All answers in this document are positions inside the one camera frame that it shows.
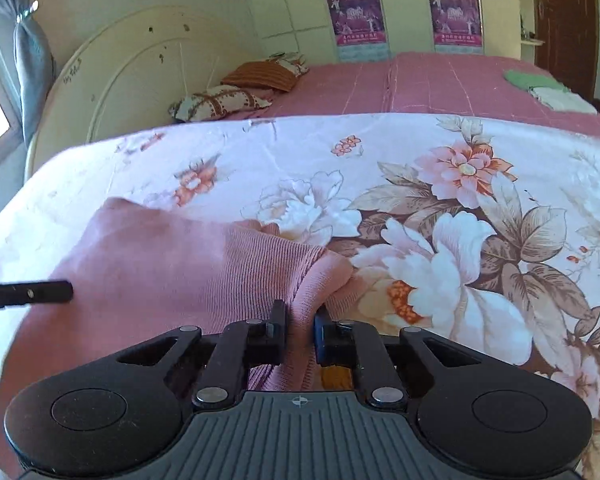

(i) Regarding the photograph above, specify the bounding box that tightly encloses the orange striped pillow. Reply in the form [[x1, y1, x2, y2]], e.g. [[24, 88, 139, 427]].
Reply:
[[221, 61, 302, 92]]

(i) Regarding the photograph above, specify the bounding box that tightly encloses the white folded cloth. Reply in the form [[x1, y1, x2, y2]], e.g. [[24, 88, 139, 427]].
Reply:
[[529, 87, 597, 115]]

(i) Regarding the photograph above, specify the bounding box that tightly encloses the blue curtain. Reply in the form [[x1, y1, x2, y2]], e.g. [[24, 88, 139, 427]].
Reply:
[[0, 0, 56, 146]]

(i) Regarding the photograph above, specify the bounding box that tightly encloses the white floral bed sheet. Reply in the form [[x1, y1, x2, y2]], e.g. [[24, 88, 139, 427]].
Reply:
[[0, 114, 600, 479]]

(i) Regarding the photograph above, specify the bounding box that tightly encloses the corner shelf unit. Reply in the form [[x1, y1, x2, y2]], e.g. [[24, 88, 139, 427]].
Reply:
[[519, 0, 544, 64]]

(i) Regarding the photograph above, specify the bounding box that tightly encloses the patterned white brown pillow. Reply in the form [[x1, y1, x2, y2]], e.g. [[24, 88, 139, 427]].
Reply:
[[169, 84, 272, 122]]

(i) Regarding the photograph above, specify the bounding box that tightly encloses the brown wooden door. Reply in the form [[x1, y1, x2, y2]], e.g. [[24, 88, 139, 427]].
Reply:
[[535, 0, 600, 101]]

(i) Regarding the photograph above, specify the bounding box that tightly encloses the green folded cloth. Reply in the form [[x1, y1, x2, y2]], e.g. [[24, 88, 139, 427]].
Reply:
[[503, 70, 570, 92]]

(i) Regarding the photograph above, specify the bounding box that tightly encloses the cream wardrobe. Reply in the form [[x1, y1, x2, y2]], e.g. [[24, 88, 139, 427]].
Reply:
[[237, 0, 546, 64]]

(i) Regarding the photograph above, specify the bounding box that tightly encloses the pink knit sweater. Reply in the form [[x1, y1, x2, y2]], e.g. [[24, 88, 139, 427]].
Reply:
[[0, 198, 363, 478]]

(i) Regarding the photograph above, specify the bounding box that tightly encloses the purple poster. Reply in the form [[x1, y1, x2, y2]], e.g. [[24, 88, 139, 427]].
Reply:
[[326, 0, 386, 47], [429, 0, 482, 48]]

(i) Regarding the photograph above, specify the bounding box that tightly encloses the cream rounded headboard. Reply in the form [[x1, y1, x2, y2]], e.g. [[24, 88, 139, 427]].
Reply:
[[24, 6, 262, 178]]

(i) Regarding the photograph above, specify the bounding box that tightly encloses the lower right purple poster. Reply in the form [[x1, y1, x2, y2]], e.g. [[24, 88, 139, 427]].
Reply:
[[429, 0, 482, 48]]

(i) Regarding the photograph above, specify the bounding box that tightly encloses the pink checked bed cover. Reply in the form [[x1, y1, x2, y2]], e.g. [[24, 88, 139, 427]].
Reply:
[[227, 52, 600, 138]]

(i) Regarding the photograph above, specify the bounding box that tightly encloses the lower left purple poster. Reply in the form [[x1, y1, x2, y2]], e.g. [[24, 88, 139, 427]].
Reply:
[[326, 0, 386, 47]]

